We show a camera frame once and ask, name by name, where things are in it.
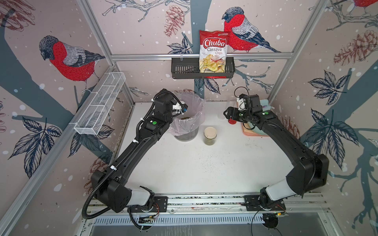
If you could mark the clear plastic mung bean jar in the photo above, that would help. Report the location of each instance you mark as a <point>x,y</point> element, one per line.
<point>233,103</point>

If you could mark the teal cloth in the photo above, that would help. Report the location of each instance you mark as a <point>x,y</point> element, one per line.
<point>265,105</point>

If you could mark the pink tray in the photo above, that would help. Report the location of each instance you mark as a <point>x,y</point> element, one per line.
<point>248,131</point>

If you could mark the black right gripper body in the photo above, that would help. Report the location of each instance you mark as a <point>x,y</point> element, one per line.
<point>241,115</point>

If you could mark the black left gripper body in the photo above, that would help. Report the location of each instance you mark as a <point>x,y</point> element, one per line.
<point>170,95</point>

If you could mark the red jar lid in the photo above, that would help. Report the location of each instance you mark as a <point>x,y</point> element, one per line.
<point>231,121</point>

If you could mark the metal mesh trash bin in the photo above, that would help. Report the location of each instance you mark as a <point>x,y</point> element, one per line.
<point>186,132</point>

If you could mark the jar with beige lid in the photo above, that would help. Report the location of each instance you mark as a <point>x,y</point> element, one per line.
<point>210,134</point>

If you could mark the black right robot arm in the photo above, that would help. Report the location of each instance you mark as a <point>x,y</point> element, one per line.
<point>309,170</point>

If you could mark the Chuba cassava chips bag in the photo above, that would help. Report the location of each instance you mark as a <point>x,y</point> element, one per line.
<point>213,51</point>

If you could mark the black wall basket shelf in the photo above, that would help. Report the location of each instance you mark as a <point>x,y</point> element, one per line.
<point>188,68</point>

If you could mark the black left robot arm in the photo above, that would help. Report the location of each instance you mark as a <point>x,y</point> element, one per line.
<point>109,191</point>

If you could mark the clear plastic jar lid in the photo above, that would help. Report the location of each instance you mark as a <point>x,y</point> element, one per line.
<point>221,116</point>

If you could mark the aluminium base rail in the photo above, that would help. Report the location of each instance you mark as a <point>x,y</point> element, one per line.
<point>206,203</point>

